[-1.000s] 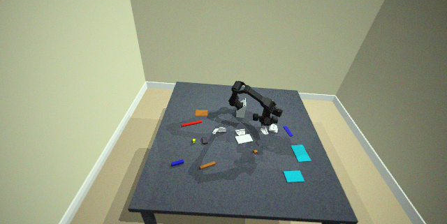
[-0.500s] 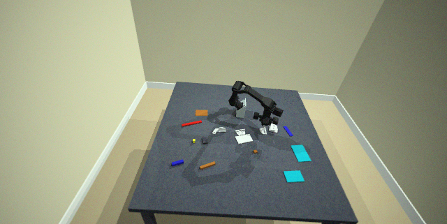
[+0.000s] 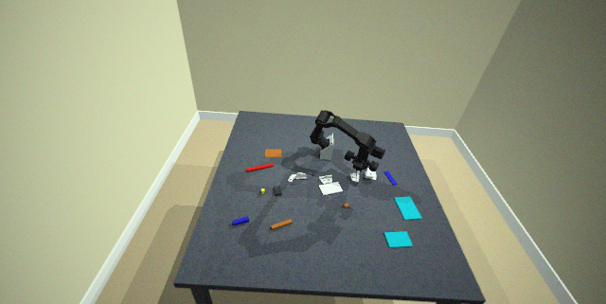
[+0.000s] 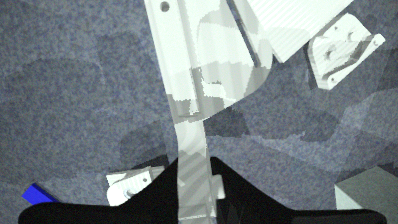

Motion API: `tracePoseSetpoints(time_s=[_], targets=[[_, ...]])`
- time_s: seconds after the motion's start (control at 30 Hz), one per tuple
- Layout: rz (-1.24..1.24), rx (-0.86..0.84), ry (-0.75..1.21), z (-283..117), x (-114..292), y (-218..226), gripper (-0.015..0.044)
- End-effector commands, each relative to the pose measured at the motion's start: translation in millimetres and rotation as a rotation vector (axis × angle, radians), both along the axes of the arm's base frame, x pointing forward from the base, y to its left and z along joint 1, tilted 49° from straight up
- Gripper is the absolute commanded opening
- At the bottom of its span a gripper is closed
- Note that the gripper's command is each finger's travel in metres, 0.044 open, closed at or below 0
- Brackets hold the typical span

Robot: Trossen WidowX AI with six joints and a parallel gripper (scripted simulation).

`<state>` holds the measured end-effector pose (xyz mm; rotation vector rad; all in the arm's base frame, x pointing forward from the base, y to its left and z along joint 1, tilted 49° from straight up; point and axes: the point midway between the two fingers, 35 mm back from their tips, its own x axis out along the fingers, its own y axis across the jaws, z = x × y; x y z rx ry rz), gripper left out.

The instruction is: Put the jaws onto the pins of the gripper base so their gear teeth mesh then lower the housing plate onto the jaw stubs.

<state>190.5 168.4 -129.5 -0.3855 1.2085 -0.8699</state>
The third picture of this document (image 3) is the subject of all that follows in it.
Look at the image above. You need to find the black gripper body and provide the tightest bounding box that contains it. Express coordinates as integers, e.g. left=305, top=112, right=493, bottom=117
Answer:
left=345, top=151, right=379, bottom=171

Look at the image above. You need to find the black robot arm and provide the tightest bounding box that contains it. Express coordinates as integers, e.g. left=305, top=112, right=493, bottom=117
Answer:
left=310, top=110, right=385, bottom=170

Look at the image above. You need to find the orange flat rectangular block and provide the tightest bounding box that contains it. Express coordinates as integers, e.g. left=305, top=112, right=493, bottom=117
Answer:
left=265, top=150, right=281, bottom=157

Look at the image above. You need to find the orange rectangular bar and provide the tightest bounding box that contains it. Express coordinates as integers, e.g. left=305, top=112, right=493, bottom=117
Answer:
left=271, top=219, right=292, bottom=230

